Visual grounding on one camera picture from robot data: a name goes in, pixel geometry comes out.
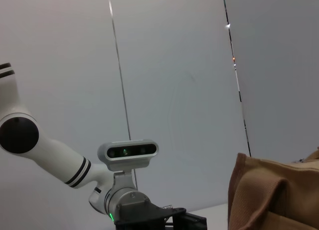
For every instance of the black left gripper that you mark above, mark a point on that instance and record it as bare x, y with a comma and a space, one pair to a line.
149, 217

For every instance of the khaki food bag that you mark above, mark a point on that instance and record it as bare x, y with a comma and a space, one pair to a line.
269, 190

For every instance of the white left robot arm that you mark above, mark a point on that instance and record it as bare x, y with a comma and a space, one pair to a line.
59, 152

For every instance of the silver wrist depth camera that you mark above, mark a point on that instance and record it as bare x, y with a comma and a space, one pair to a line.
129, 151

